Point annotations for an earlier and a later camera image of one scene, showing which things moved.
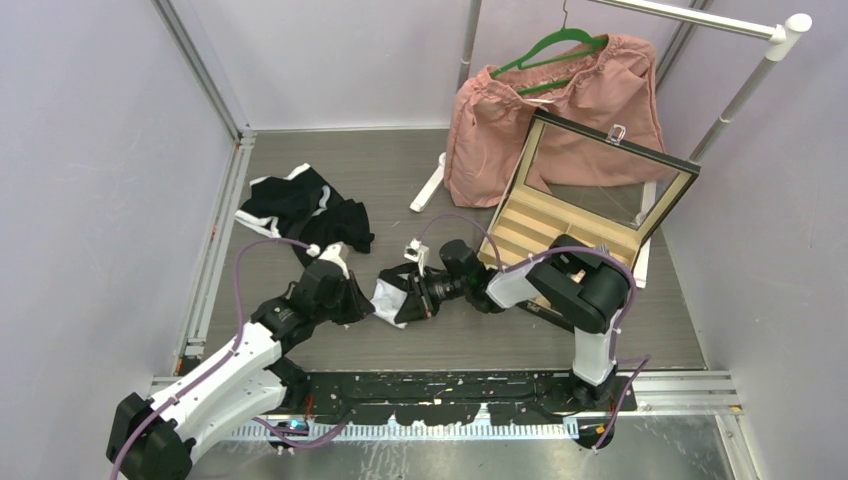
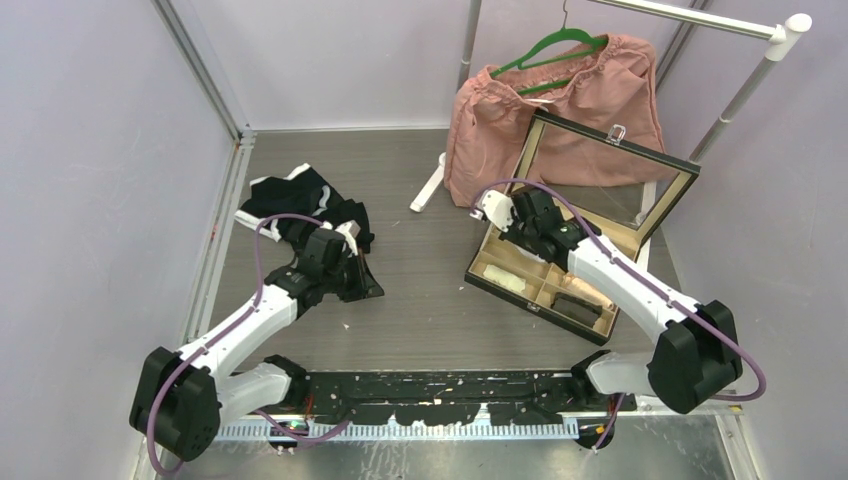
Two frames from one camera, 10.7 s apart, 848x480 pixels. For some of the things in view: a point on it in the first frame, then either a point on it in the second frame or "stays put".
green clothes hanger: x=558 y=34 stays put
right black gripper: x=421 y=286 to x=510 y=234
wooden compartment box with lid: x=573 y=179 stays put
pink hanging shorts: x=589 y=117 stays put
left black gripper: x=359 y=306 to x=365 y=285
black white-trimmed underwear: x=304 y=210 stays put
